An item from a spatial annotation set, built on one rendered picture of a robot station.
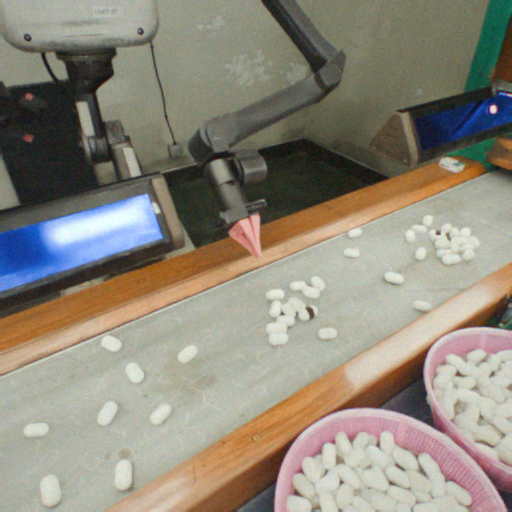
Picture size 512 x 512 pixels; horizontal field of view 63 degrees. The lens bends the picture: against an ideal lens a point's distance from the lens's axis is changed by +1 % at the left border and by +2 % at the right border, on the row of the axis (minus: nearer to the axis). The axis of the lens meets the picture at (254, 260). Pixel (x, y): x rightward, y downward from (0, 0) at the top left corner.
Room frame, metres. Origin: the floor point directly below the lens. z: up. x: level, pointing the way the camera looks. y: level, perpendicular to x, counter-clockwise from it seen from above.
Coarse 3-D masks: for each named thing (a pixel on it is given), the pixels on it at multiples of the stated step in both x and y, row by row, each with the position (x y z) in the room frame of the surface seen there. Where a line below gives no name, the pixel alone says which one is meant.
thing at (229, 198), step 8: (224, 184) 0.73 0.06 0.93; (232, 184) 0.74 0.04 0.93; (216, 192) 0.73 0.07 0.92; (224, 192) 0.72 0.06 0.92; (232, 192) 0.72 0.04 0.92; (240, 192) 0.73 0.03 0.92; (216, 200) 0.72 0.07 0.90; (224, 200) 0.71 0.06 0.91; (232, 200) 0.71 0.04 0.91; (240, 200) 0.71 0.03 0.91; (224, 208) 0.70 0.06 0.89; (232, 208) 0.69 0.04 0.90; (248, 208) 0.70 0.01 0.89; (256, 208) 0.71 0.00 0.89; (216, 224) 0.69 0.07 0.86
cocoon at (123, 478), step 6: (120, 462) 0.28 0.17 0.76; (126, 462) 0.28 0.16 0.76; (120, 468) 0.27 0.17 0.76; (126, 468) 0.27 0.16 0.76; (120, 474) 0.26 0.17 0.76; (126, 474) 0.26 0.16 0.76; (120, 480) 0.26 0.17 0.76; (126, 480) 0.26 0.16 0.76; (132, 480) 0.26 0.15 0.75; (120, 486) 0.25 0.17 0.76; (126, 486) 0.25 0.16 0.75
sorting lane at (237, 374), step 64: (448, 192) 1.07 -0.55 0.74; (320, 256) 0.76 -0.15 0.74; (384, 256) 0.76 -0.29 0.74; (192, 320) 0.55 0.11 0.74; (256, 320) 0.55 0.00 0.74; (320, 320) 0.55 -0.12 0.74; (384, 320) 0.55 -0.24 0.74; (0, 384) 0.41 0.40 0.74; (64, 384) 0.41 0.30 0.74; (128, 384) 0.41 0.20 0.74; (192, 384) 0.41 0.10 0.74; (256, 384) 0.41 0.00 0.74; (0, 448) 0.31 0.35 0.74; (64, 448) 0.31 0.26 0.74; (128, 448) 0.31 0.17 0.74; (192, 448) 0.31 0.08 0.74
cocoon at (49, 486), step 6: (42, 480) 0.26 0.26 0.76; (48, 480) 0.25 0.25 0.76; (54, 480) 0.26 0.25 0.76; (42, 486) 0.25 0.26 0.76; (48, 486) 0.25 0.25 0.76; (54, 486) 0.25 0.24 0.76; (42, 492) 0.24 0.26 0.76; (48, 492) 0.24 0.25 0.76; (54, 492) 0.24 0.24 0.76; (60, 492) 0.24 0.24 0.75; (42, 498) 0.24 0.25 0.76; (48, 498) 0.23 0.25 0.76; (54, 498) 0.24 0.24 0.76; (60, 498) 0.24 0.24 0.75; (48, 504) 0.23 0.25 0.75; (54, 504) 0.23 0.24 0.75
